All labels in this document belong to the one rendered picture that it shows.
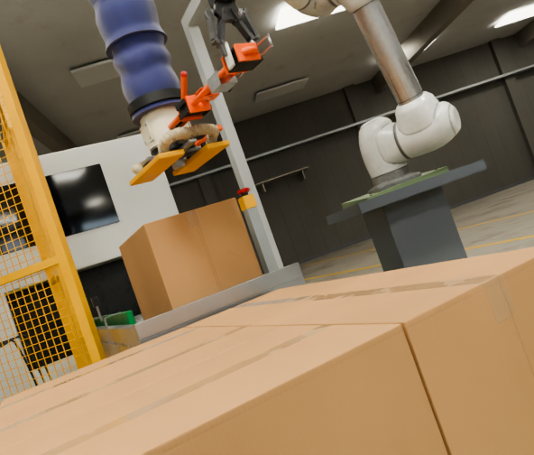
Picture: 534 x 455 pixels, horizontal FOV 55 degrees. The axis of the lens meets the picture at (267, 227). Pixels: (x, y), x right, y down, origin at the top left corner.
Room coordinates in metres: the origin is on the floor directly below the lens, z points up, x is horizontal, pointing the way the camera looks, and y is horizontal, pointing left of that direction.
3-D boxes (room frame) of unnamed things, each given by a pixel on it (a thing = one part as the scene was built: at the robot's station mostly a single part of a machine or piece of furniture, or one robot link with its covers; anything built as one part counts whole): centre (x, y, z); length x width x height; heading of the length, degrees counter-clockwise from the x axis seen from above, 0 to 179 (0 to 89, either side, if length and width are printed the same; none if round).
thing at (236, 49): (1.45, -0.09, 1.24); 0.08 x 0.07 x 0.05; 34
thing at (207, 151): (2.00, 0.16, 1.14); 0.34 x 0.10 x 0.05; 34
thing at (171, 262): (2.31, 0.39, 0.75); 0.60 x 0.40 x 0.40; 27
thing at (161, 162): (1.90, 0.32, 1.14); 0.34 x 0.10 x 0.05; 34
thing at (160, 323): (1.99, 0.25, 0.58); 0.70 x 0.03 x 0.06; 116
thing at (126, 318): (3.23, 1.16, 0.60); 1.60 x 0.11 x 0.09; 26
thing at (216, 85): (1.56, -0.02, 1.23); 0.07 x 0.07 x 0.04; 34
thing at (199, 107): (1.74, 0.10, 1.24); 0.10 x 0.08 x 0.06; 124
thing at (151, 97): (1.95, 0.23, 1.36); 0.23 x 0.23 x 0.04
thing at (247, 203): (2.72, 0.05, 0.50); 0.07 x 0.07 x 1.00; 26
